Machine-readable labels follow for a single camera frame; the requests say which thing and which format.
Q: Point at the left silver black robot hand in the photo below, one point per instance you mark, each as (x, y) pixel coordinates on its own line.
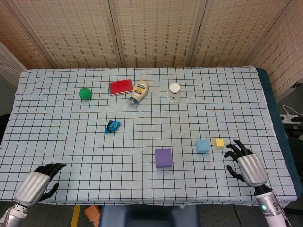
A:
(30, 186)

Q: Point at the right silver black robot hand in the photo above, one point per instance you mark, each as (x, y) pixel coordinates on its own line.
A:
(252, 169)

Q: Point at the small yellow foam cube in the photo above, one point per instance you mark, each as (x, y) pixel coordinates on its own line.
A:
(219, 143)

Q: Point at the light blue foam cube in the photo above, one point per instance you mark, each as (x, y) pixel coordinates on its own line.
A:
(202, 146)

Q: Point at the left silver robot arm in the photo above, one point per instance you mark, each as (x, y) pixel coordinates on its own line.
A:
(14, 215)

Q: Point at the black equipment beside table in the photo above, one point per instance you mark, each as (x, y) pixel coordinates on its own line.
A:
(294, 134)

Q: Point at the light blue checkered tablecloth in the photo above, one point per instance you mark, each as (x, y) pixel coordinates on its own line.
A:
(71, 146)

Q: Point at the white power strip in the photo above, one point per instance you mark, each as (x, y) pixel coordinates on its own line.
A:
(290, 118)

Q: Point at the orange object on floor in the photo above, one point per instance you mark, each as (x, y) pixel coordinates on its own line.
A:
(92, 214)

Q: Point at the dark blue padded table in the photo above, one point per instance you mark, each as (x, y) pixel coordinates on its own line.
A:
(272, 99)

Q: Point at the large purple foam cube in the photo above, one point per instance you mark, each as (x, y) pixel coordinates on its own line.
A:
(163, 158)

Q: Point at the blue snack wrapper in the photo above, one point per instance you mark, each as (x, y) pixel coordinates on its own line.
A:
(112, 126)

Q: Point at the green ball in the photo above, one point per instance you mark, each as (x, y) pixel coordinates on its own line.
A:
(85, 93)

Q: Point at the upturned white paper cup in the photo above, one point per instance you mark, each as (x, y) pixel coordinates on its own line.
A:
(174, 93)

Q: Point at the dark blue seat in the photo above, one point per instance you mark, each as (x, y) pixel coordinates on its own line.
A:
(146, 216)

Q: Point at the red flat box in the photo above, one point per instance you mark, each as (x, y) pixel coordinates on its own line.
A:
(120, 87)

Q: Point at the mayonnaise squeeze bottle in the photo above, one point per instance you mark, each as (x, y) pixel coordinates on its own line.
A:
(139, 91)

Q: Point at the beige woven folding screen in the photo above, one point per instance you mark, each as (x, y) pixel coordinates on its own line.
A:
(151, 33)

